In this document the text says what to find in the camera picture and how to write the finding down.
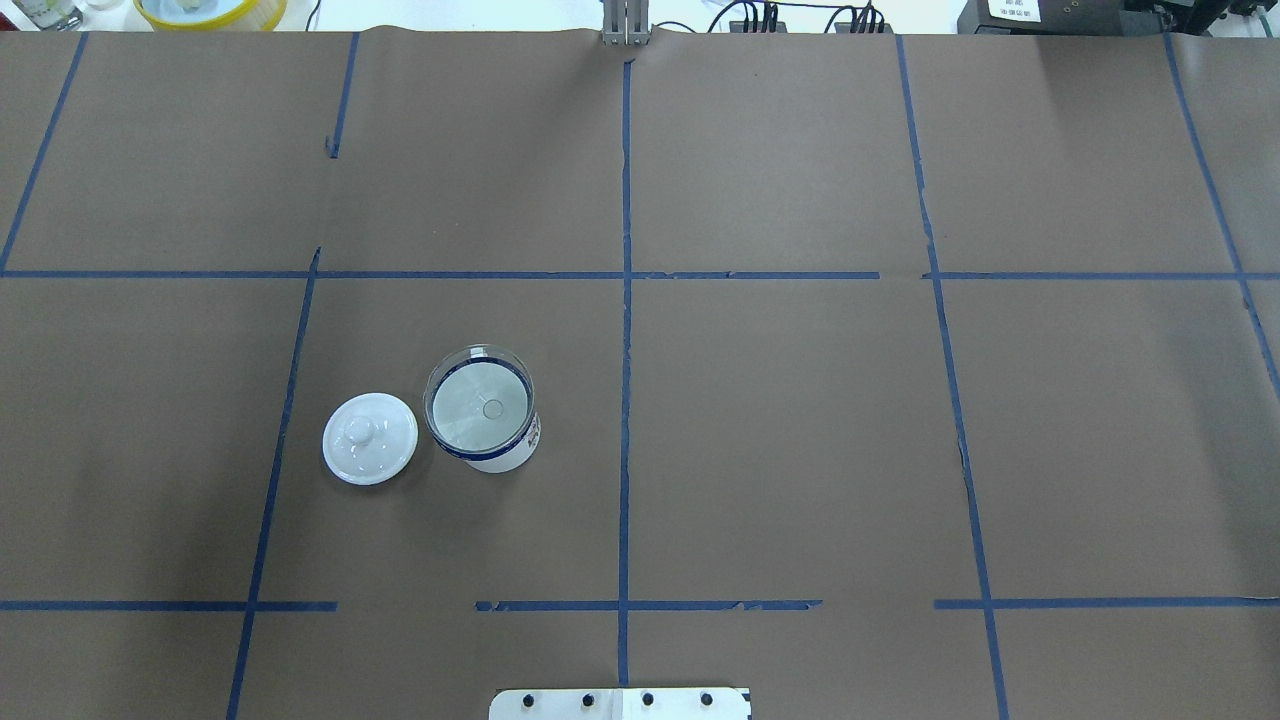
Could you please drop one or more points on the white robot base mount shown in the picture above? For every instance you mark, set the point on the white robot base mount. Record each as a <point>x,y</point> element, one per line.
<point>623,703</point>

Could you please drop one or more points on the brown paper table cover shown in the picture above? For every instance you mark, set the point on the brown paper table cover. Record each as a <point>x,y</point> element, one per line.
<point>915,376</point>

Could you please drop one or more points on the white mug lid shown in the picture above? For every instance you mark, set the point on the white mug lid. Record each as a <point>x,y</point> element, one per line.
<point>369,439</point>

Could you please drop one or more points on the clear glass funnel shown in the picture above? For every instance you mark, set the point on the clear glass funnel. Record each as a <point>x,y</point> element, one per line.
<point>480,400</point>

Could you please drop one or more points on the white enamel mug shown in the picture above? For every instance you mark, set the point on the white enamel mug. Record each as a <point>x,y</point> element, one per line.
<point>500,455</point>

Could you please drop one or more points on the grey camera stand bracket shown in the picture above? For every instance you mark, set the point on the grey camera stand bracket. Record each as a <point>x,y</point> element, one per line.
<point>626,23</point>

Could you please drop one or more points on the black equipment box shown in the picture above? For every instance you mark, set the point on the black equipment box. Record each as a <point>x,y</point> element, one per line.
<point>1119,18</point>

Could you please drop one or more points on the yellow bowl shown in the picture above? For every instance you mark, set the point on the yellow bowl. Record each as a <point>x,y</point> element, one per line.
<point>212,16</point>

